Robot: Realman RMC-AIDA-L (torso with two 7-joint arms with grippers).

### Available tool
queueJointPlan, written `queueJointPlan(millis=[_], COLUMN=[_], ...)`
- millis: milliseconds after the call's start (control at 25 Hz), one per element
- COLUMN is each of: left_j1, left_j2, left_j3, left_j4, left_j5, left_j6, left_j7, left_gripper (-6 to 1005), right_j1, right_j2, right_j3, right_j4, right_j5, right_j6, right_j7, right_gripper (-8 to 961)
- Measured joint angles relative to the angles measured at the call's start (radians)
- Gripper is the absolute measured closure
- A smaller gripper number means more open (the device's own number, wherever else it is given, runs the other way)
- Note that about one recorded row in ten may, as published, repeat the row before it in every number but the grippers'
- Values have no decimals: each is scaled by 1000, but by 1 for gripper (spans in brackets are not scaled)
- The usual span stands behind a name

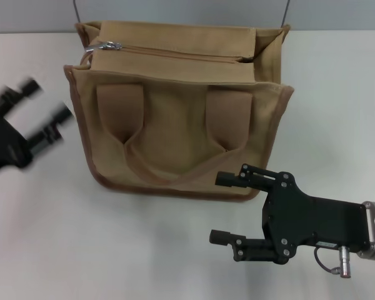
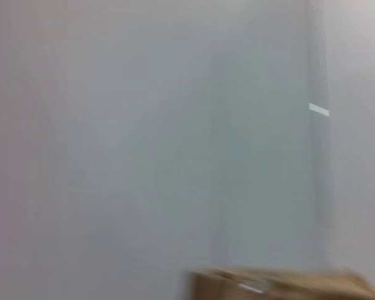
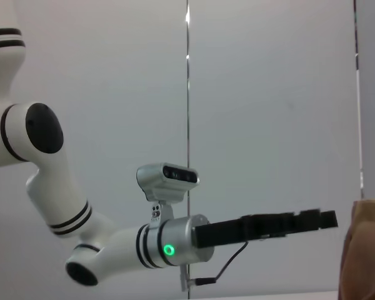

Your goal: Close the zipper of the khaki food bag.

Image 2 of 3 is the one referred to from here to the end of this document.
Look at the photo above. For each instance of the khaki canvas food bag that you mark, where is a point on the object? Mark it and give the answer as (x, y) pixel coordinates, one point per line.
(284, 286)

